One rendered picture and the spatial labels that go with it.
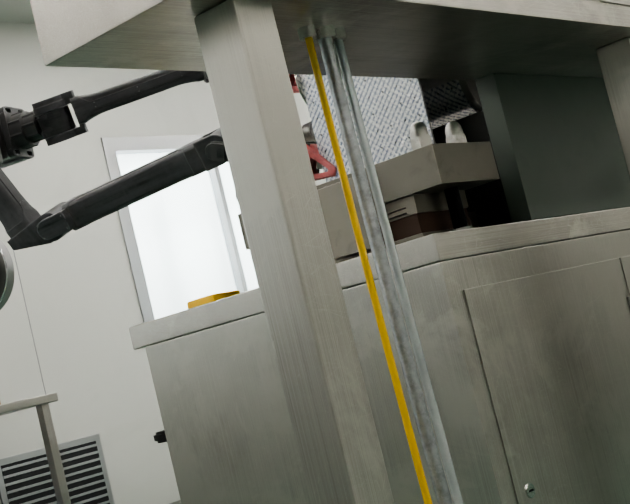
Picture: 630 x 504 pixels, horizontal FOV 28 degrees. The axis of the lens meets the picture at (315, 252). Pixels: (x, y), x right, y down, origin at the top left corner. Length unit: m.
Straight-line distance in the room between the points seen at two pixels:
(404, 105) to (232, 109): 0.83
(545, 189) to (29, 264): 4.44
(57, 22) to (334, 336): 0.44
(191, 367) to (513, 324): 0.55
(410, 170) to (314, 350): 0.65
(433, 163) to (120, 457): 4.70
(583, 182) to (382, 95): 0.37
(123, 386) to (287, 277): 5.22
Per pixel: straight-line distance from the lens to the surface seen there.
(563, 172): 2.11
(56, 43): 1.37
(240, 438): 2.04
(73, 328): 6.31
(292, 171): 1.26
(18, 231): 2.50
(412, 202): 1.85
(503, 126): 2.00
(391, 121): 2.10
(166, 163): 2.33
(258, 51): 1.28
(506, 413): 1.80
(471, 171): 1.88
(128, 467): 6.40
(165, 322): 2.11
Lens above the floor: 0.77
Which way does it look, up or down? 5 degrees up
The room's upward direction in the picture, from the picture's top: 14 degrees counter-clockwise
